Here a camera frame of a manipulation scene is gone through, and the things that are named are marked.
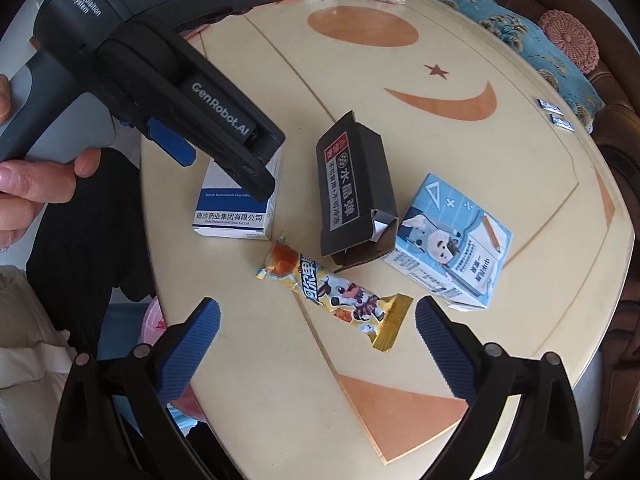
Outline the cream cloth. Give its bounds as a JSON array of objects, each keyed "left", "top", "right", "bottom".
[{"left": 0, "top": 265, "right": 96, "bottom": 461}]

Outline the black cardboard box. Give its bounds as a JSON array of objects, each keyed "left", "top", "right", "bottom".
[{"left": 315, "top": 110, "right": 399, "bottom": 268}]

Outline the blue floral cushion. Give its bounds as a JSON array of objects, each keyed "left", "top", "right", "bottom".
[{"left": 427, "top": 0, "right": 606, "bottom": 131}]

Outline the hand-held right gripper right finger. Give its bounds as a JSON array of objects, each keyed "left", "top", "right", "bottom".
[{"left": 415, "top": 296, "right": 593, "bottom": 480}]

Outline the blue white milk carton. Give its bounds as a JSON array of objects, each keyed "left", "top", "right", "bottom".
[{"left": 382, "top": 172, "right": 514, "bottom": 311}]

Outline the person's dark trouser leg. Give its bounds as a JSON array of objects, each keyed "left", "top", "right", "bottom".
[{"left": 25, "top": 147, "right": 158, "bottom": 361}]

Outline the pink round cushion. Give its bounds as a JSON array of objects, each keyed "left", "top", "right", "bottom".
[{"left": 539, "top": 9, "right": 600, "bottom": 75}]

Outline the yellow snack wrapper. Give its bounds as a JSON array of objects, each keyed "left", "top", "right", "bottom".
[{"left": 255, "top": 237, "right": 415, "bottom": 353}]

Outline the white medicine box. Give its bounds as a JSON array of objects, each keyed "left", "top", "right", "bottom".
[{"left": 192, "top": 152, "right": 285, "bottom": 241}]

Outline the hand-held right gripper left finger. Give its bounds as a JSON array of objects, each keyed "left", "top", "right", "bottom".
[{"left": 50, "top": 297, "right": 221, "bottom": 480}]

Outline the person's left hand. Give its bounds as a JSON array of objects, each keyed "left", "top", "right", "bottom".
[{"left": 0, "top": 74, "right": 102, "bottom": 226}]

